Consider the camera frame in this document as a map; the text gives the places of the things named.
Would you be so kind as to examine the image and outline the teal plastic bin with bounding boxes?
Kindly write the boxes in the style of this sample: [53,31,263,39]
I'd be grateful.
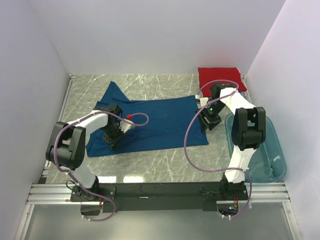
[224,111,287,183]

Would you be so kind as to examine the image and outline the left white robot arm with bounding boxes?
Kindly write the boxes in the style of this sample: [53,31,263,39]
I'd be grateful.
[45,103,128,201]

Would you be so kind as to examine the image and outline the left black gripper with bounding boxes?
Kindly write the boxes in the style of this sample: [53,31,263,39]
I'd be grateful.
[103,123,127,150]

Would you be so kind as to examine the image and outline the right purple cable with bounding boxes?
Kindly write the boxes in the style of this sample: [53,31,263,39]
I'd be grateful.
[183,79,252,219]

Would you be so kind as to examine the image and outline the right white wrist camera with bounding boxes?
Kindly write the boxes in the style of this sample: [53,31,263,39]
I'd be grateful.
[195,94,209,108]

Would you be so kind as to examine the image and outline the red folded t shirt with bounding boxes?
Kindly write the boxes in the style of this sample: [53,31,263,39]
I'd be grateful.
[198,67,247,98]

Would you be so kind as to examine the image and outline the blue t shirt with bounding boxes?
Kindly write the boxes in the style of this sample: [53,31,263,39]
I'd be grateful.
[86,81,209,157]

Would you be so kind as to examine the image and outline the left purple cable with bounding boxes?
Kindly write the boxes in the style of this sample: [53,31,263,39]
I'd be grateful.
[54,110,150,222]

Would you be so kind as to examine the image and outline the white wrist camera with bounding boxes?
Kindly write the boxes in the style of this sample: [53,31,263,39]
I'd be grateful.
[195,94,209,108]
[118,119,135,133]

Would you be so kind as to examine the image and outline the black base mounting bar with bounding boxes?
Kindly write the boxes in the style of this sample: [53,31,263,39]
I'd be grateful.
[70,181,249,213]

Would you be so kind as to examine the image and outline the purple cable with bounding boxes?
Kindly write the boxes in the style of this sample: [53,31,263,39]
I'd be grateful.
[183,79,252,219]
[54,110,150,222]

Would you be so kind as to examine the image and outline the lavender folded t shirt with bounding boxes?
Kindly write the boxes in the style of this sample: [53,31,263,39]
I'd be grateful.
[239,91,247,98]

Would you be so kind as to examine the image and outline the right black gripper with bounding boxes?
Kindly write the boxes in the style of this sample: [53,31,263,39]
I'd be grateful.
[195,100,226,134]

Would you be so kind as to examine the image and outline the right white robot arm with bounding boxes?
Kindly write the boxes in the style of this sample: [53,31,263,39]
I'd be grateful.
[195,83,266,200]

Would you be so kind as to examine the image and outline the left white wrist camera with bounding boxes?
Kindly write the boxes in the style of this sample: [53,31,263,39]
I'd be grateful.
[118,119,135,133]

